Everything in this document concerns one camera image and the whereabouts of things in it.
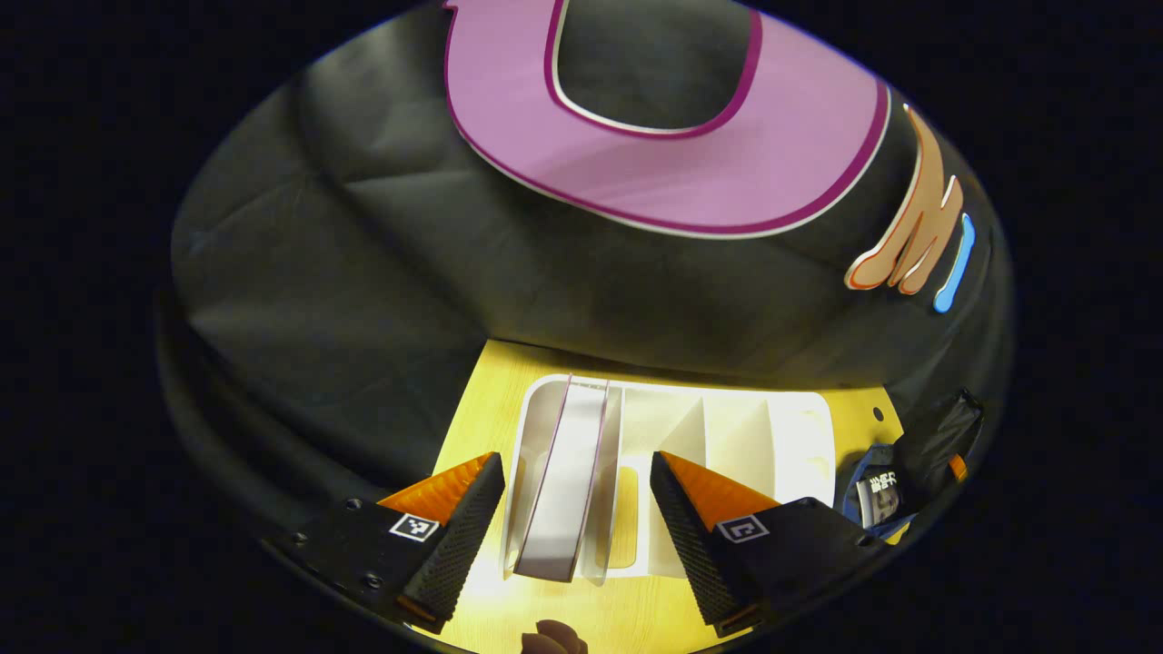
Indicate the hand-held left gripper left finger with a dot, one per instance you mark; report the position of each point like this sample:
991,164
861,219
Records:
459,545

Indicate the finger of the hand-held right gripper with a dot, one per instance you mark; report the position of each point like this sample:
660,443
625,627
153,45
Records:
958,468

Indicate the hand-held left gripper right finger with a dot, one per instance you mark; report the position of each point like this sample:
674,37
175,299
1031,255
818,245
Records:
695,545

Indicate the blue schoolbag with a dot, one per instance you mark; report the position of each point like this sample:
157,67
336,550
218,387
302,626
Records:
936,445

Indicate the white plastic bookshelf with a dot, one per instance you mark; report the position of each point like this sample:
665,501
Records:
727,436

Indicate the pink cover book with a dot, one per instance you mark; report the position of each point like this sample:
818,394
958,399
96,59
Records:
572,481

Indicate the black backdrop cloth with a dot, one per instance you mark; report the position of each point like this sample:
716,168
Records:
363,272

